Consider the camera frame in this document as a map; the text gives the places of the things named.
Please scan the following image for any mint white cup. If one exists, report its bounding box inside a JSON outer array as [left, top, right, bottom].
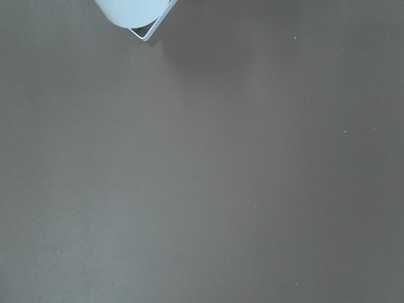
[[95, 0, 169, 28]]

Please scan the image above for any white wire cup rack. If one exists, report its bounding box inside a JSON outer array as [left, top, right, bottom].
[[128, 0, 177, 42]]

